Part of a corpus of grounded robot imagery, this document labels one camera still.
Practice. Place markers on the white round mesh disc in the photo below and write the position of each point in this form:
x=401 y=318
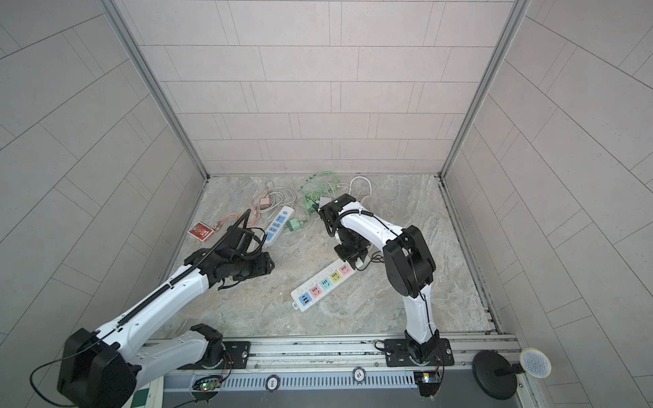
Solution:
x=535 y=363

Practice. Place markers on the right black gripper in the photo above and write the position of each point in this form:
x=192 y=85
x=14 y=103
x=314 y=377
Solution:
x=350 y=257

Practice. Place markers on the green white checkerboard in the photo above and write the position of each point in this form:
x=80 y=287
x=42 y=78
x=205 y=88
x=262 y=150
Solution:
x=146 y=398

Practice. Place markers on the white charger with black cable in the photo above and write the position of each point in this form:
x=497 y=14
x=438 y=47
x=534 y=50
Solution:
x=376 y=257

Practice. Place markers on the long colourful socket power strip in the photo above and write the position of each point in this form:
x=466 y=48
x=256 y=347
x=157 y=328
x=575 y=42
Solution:
x=321 y=284

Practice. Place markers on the black round stand base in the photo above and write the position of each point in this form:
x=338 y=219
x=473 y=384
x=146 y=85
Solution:
x=495 y=375

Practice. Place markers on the green charger block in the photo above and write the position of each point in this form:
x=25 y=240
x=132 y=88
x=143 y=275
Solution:
x=294 y=224

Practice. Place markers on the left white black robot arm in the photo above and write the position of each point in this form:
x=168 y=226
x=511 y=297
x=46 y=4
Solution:
x=104 y=368

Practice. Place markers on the red card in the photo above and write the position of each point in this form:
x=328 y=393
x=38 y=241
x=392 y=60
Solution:
x=201 y=231

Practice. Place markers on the pink charger with cable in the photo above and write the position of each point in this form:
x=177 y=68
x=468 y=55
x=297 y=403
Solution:
x=259 y=205

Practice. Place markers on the circuit board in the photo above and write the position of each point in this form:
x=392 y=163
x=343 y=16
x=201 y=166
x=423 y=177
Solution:
x=428 y=383
x=209 y=384

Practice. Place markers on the aluminium rail frame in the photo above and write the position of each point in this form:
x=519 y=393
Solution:
x=332 y=363

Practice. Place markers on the small blue socket power strip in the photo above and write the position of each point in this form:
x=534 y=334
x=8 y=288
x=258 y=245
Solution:
x=277 y=225

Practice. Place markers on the right circuit board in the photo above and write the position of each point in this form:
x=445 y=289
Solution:
x=428 y=383

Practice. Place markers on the left circuit board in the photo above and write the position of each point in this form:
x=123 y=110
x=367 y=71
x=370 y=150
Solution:
x=209 y=384

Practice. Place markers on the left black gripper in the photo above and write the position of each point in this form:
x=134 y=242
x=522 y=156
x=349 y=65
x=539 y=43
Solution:
x=264 y=265

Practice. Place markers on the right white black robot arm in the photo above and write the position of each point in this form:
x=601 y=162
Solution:
x=409 y=267

